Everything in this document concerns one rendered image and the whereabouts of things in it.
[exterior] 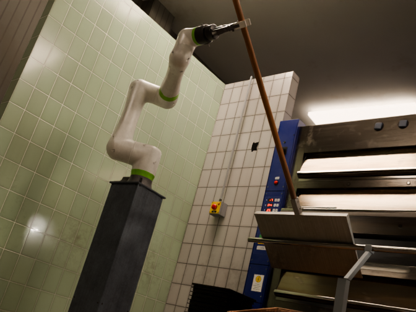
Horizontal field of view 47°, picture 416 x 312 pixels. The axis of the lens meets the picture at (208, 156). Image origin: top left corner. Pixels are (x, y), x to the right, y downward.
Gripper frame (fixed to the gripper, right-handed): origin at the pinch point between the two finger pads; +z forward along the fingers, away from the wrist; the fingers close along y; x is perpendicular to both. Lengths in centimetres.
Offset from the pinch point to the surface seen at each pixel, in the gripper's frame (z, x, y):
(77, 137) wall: -123, -38, 25
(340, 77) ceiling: -85, -98, -271
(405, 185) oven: 38, -114, -56
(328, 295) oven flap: 3, -156, -4
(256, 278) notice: -46, -153, -6
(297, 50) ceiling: -105, -56, -235
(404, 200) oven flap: 39, -120, -49
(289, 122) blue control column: -47, -81, -92
